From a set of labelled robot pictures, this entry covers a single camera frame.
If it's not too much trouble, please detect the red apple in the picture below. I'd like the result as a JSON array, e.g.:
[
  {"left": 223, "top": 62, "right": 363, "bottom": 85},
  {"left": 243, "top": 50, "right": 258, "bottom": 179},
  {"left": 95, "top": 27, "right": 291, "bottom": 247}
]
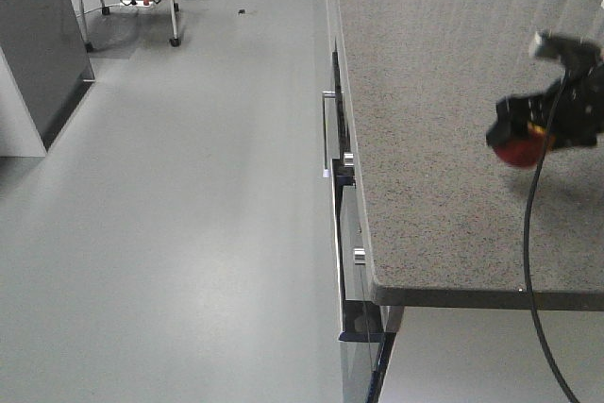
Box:
[{"left": 494, "top": 124, "right": 551, "bottom": 169}]

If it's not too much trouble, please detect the white power strip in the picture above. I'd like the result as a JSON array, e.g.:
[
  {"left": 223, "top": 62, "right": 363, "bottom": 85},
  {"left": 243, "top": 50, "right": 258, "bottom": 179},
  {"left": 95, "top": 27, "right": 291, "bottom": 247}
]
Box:
[{"left": 119, "top": 0, "right": 157, "bottom": 9}]

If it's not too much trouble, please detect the black built-in oven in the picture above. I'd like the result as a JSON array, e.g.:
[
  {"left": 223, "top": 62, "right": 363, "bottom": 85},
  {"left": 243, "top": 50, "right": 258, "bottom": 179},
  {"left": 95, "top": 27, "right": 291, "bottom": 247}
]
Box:
[{"left": 331, "top": 159, "right": 396, "bottom": 402}]

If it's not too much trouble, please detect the grey speckled countertop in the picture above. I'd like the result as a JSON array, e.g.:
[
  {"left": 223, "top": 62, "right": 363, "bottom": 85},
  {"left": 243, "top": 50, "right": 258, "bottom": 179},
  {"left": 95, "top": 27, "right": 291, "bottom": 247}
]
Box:
[{"left": 338, "top": 0, "right": 603, "bottom": 307}]

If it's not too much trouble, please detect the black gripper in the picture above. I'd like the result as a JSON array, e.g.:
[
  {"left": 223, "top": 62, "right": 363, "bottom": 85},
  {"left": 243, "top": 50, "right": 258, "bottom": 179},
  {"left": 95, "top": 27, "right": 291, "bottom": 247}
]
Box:
[{"left": 486, "top": 31, "right": 603, "bottom": 148}]

